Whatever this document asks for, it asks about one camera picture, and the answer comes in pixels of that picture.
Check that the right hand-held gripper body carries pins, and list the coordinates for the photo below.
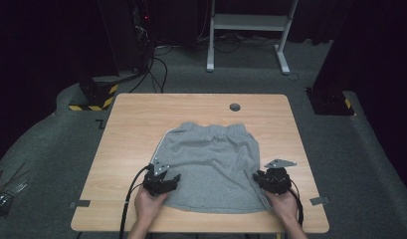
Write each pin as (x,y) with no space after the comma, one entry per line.
(277,181)

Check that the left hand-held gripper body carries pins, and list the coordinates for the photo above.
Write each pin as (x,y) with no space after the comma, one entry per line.
(154,182)

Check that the grey shorts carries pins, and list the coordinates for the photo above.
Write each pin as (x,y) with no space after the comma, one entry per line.
(211,166)

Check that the person's left hand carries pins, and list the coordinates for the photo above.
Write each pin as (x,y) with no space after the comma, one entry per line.
(148,204)

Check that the person's right hand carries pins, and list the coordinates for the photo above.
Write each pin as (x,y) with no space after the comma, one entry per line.
(284,205)

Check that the black floor tape mark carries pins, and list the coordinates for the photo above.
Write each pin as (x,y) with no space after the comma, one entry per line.
(100,124)

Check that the black yellow striped stand base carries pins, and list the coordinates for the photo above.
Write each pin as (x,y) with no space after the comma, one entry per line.
(98,96)

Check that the folded metal tripod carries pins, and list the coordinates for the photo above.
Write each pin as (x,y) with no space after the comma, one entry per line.
(5,195)

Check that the black equipment tower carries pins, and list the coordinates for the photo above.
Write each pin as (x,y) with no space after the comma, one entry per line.
(128,33)

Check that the white metal desk frame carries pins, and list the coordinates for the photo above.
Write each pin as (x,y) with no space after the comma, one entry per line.
(247,22)

